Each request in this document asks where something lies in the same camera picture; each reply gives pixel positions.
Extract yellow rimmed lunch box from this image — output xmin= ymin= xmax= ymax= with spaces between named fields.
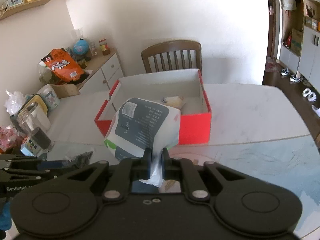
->
xmin=10 ymin=94 xmax=50 ymax=132

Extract far wooden chair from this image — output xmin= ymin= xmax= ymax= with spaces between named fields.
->
xmin=141 ymin=40 xmax=202 ymax=73

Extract white grey large pouch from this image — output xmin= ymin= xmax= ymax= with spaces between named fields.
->
xmin=104 ymin=98 xmax=181 ymax=187

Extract wooden high chair back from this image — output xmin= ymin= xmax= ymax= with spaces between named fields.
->
xmin=50 ymin=84 xmax=80 ymax=99

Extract orange snack bag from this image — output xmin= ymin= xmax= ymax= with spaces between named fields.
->
xmin=40 ymin=49 xmax=85 ymax=83

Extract blueberry bread packet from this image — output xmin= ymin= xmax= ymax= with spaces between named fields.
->
xmin=161 ymin=96 xmax=185 ymax=109

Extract blue gloved left hand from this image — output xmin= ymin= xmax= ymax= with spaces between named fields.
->
xmin=0 ymin=198 xmax=12 ymax=231

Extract glass jar dark contents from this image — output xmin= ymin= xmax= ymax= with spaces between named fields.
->
xmin=17 ymin=110 xmax=54 ymax=152

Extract white wall cabinet unit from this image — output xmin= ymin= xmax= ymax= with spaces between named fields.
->
xmin=279 ymin=0 xmax=319 ymax=88

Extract red cardboard box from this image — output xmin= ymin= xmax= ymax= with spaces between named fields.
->
xmin=94 ymin=69 xmax=212 ymax=148

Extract white sideboard cabinet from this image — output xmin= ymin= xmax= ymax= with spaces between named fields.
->
xmin=76 ymin=48 xmax=124 ymax=94

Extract small blue globe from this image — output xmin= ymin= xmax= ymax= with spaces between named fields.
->
xmin=72 ymin=38 xmax=89 ymax=61

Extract rubiks cube box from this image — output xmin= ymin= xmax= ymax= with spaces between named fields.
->
xmin=20 ymin=136 xmax=41 ymax=157

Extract white paper roll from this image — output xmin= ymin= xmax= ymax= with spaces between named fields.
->
xmin=37 ymin=84 xmax=60 ymax=112

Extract black wrapper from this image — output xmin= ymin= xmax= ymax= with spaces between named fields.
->
xmin=64 ymin=151 xmax=93 ymax=168

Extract red lid sauce jar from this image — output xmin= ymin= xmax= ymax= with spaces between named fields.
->
xmin=99 ymin=38 xmax=111 ymax=55

